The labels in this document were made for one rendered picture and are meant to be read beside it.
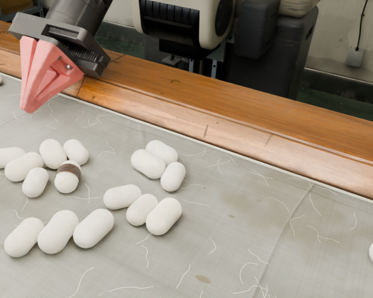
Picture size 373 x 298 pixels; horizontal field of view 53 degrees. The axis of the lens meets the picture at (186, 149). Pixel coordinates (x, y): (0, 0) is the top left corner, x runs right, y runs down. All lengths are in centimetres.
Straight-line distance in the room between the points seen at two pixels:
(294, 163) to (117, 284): 21
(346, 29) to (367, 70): 26
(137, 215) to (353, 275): 17
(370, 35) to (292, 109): 187
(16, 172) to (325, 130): 31
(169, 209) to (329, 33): 208
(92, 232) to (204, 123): 19
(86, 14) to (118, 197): 23
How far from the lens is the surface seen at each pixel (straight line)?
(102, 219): 30
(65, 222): 30
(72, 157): 37
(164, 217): 30
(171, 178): 33
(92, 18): 46
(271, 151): 40
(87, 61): 46
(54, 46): 43
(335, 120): 45
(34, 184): 35
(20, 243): 30
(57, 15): 46
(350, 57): 230
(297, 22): 114
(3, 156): 39
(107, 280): 29
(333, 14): 230
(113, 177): 36
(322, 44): 235
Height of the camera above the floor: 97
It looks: 35 degrees down
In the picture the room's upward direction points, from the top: 4 degrees clockwise
